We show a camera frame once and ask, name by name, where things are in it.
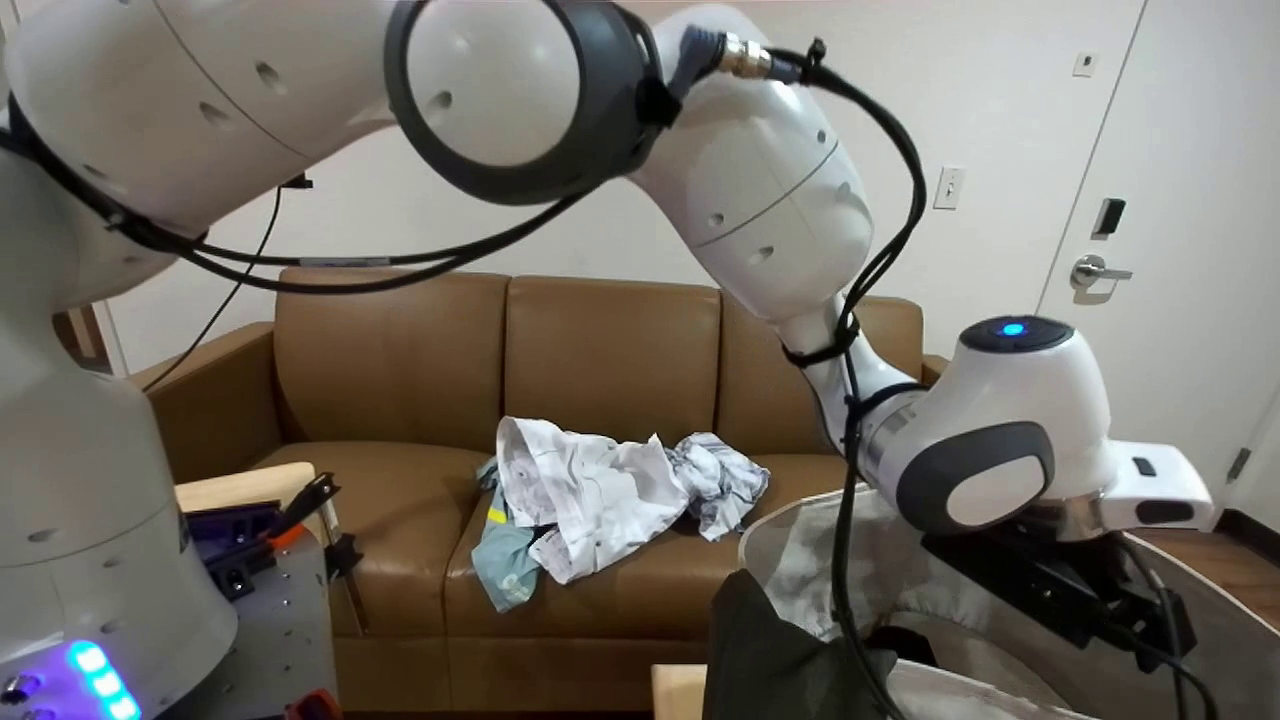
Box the white mesh laundry hamper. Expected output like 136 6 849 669
738 484 1280 720

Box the dark green cloth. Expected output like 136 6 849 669
702 568 901 720

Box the white grey patterned cloth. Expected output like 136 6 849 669
664 431 772 543

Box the light wooden table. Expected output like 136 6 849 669
651 662 713 720

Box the white door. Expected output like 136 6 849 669
1035 0 1280 506

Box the white printed shirt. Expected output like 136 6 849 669
495 415 693 587

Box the brown leather sofa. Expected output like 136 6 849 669
130 265 951 714

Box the teal garment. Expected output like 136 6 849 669
470 458 549 614

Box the black clamp with orange tip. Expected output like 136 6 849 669
262 471 367 635

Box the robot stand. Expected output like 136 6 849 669
160 536 343 720

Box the light wooden board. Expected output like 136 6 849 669
174 461 321 515

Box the silver door handle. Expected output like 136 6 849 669
1069 254 1135 294

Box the black cable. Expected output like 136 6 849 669
138 172 315 394

